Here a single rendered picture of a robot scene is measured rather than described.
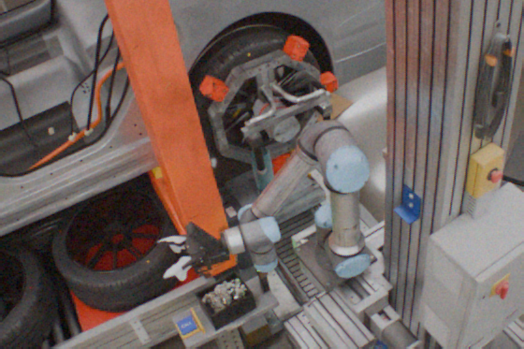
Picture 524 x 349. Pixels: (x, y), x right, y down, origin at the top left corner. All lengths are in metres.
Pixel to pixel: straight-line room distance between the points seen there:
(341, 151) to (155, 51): 0.63
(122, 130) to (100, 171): 0.21
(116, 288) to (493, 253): 1.67
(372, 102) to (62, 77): 2.05
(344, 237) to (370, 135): 2.06
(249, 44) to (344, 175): 1.14
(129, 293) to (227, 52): 1.16
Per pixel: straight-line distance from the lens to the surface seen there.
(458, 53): 1.30
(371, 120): 3.92
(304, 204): 3.22
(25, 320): 2.77
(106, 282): 2.69
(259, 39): 2.59
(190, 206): 2.19
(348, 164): 1.55
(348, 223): 1.75
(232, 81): 2.51
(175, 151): 2.01
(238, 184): 3.27
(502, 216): 1.75
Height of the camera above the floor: 2.53
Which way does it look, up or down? 43 degrees down
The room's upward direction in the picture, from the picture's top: 11 degrees counter-clockwise
